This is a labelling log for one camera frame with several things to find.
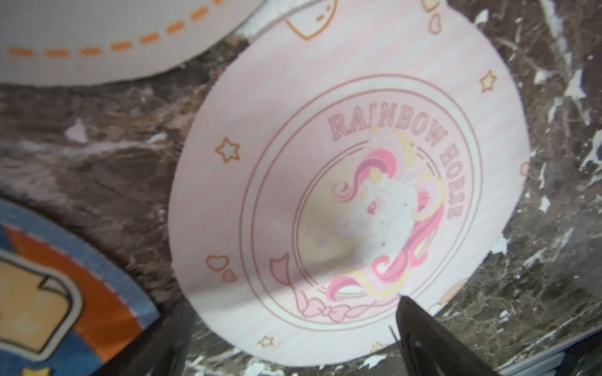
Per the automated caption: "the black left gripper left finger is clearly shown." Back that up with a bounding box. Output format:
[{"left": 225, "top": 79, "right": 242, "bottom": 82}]
[{"left": 92, "top": 300, "right": 195, "bottom": 376}]

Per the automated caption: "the pink rainbow horse coaster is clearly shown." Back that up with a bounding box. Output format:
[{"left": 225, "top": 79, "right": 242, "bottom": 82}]
[{"left": 168, "top": 1, "right": 531, "bottom": 367}]

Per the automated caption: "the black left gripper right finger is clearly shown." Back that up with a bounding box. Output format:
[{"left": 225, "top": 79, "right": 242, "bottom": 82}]
[{"left": 396, "top": 296, "right": 498, "bottom": 375}]

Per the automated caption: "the blue car coaster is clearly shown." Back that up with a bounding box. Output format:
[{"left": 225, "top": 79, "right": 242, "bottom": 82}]
[{"left": 1, "top": 201, "right": 159, "bottom": 375}]

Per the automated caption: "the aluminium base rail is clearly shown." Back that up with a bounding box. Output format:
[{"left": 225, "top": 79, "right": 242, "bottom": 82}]
[{"left": 498, "top": 328, "right": 601, "bottom": 376}]

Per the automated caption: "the white alpaca coaster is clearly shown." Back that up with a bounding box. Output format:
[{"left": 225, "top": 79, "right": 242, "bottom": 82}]
[{"left": 1, "top": 0, "right": 261, "bottom": 86}]

